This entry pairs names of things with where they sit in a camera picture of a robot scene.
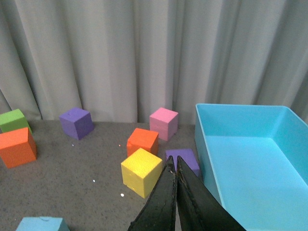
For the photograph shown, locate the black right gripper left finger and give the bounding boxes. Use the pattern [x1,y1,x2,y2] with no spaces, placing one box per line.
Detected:
[128,156,178,231]

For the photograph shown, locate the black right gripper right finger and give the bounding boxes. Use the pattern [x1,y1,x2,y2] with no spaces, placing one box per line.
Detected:
[177,156,245,231]

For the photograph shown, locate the light blue foam block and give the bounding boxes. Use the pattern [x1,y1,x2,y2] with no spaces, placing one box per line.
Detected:
[16,217,70,231]

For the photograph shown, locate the yellow foam block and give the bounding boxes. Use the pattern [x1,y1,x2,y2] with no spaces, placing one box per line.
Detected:
[121,148,163,198]

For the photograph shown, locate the purple foam block near bin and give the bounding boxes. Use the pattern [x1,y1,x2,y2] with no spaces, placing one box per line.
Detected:
[165,149,201,177]

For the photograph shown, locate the light blue plastic bin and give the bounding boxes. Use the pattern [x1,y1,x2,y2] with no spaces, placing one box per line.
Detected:
[195,103,308,231]

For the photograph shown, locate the orange foam block centre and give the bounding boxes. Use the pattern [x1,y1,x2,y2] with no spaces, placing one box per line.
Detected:
[127,128,159,157]

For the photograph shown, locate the orange foam block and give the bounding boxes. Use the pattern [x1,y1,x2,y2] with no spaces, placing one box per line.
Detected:
[0,128,37,168]
[127,128,159,157]

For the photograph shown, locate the pink foam block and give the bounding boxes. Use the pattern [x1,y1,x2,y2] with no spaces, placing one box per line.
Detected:
[150,107,179,141]

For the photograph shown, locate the purple foam block far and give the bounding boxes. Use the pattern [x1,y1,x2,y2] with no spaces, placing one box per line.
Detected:
[59,107,94,140]

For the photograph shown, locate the orange foam block left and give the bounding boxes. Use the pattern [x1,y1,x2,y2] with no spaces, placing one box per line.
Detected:
[0,128,37,168]

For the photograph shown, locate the grey curtain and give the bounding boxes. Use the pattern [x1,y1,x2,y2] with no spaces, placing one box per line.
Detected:
[0,0,308,124]

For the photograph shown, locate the green foam block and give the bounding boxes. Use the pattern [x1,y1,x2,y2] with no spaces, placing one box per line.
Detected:
[0,109,32,133]

